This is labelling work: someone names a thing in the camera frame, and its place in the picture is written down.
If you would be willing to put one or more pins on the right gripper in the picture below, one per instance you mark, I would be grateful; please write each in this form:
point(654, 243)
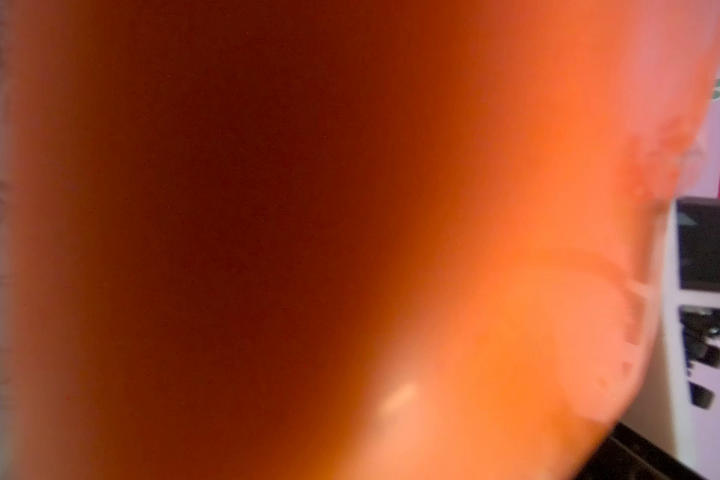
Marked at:
point(626, 455)

